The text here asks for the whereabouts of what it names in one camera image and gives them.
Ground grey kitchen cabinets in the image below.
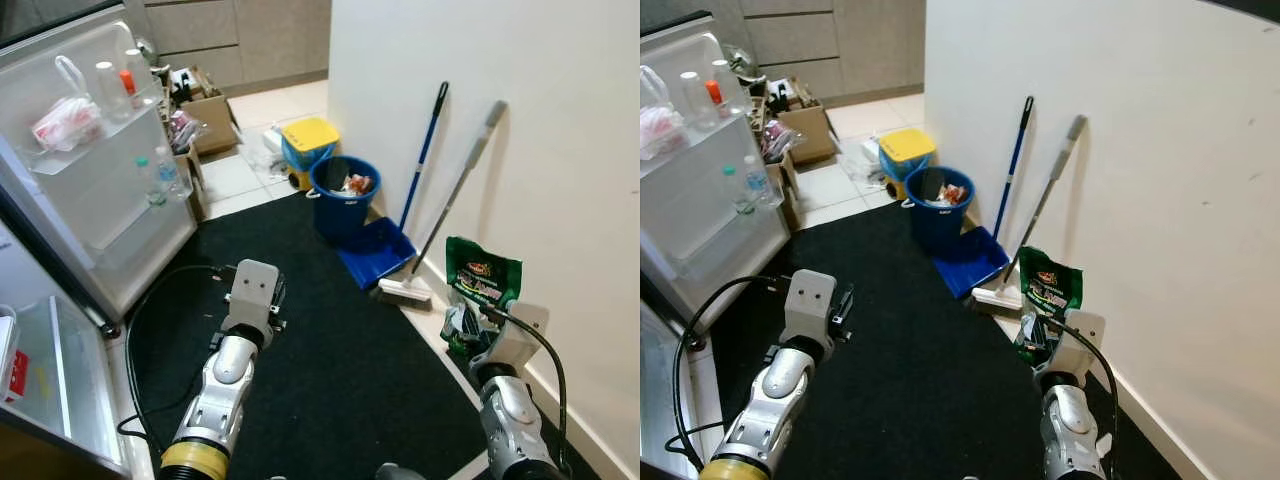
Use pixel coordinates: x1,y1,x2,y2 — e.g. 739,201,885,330
140,0,331,98
735,0,926,106

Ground clear plastic bag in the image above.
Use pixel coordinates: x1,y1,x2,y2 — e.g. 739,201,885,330
840,130,886,191
240,120,291,181

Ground clear plastic bottle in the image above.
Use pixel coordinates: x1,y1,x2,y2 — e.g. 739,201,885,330
712,58,747,111
95,60,126,123
680,72,713,133
125,45,154,101

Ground blue long-handled dustpan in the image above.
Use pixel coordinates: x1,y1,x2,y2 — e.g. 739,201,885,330
337,82,451,291
933,96,1036,299

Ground plastic bag red contents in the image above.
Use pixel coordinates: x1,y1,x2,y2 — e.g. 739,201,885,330
640,65,689,161
30,55,106,153

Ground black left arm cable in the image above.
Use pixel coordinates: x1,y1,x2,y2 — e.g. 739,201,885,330
117,263,236,446
670,275,796,473

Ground white fridge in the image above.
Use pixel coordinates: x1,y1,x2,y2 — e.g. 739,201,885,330
0,180,136,480
640,290,723,480

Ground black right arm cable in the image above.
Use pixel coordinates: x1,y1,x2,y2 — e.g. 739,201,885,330
1040,313,1121,471
483,305,571,476

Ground black floor mat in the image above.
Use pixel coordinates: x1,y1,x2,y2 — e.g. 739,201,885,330
120,190,591,480
690,200,1186,480

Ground brown cardboard box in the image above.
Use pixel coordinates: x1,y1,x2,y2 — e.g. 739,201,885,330
775,78,840,167
760,118,802,227
178,65,242,157
165,110,209,221

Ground yellow-lidded blue box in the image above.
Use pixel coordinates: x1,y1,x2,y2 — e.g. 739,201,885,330
877,127,939,199
278,115,341,193

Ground blue bucket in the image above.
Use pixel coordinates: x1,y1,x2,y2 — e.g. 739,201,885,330
307,155,383,248
903,165,978,258

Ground grey-handled white broom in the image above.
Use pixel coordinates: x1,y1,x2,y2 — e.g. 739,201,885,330
375,100,509,306
970,114,1089,313

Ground green snack bag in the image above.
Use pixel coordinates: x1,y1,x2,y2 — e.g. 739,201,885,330
1013,245,1084,366
443,237,524,356

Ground white fridge door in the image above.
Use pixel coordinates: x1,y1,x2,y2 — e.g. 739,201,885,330
0,18,201,326
640,20,796,333

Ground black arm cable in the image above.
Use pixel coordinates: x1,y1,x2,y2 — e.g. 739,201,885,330
1040,313,1121,471
117,263,236,446
670,275,796,473
483,305,571,476

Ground green-capped water bottle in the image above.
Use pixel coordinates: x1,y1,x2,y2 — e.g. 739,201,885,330
135,155,163,209
722,165,749,216

